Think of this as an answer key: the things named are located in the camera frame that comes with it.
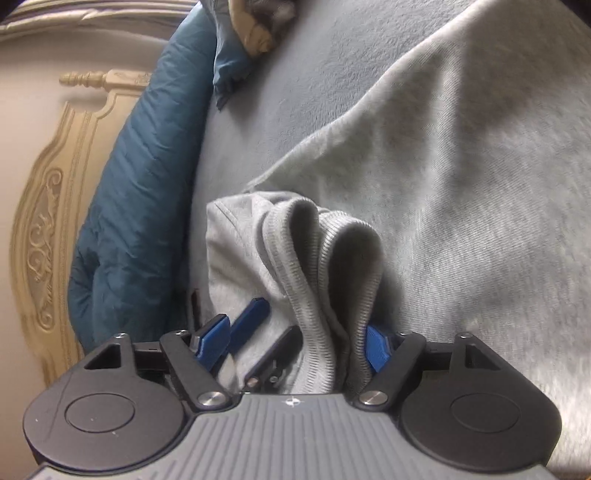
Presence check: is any grey sweatshirt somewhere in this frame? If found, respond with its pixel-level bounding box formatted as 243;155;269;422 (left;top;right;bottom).
205;0;591;480

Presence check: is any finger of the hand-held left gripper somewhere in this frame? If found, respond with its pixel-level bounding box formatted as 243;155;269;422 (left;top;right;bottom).
229;299;270;357
244;326;302;393

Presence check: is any teal duvet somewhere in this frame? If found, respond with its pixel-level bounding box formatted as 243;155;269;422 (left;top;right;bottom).
67;0;220;352

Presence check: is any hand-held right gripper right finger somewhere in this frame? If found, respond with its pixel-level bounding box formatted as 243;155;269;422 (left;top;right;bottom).
355;324;504;409

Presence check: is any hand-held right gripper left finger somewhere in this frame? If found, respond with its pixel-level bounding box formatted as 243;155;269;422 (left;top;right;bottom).
84;314;230;411

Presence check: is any cream carved headboard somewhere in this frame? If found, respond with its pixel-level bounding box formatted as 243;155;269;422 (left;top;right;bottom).
0;0;199;388

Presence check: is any dark patterned cloth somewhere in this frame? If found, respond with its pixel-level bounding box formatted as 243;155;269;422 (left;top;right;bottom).
249;0;296;42

